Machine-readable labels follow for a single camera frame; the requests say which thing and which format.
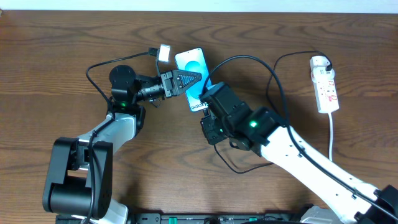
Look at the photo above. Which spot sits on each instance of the blue Galaxy smartphone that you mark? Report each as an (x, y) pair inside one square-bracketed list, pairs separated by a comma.
[(194, 61)]

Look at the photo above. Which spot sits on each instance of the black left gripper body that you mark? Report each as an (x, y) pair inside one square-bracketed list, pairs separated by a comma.
[(168, 83)]

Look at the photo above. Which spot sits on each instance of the white power strip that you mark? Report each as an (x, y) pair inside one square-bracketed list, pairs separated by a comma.
[(325, 93)]

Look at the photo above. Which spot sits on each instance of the white charger adapter plug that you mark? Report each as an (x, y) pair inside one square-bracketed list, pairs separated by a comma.
[(320, 74)]

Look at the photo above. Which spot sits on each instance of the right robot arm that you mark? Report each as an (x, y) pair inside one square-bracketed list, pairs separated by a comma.
[(269, 136)]

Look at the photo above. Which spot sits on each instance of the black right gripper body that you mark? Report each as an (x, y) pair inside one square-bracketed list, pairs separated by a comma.
[(210, 98)]

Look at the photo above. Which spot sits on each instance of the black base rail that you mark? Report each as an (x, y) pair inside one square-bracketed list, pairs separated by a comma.
[(156, 218)]

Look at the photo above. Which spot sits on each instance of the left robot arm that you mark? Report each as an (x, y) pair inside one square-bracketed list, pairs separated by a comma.
[(80, 176)]

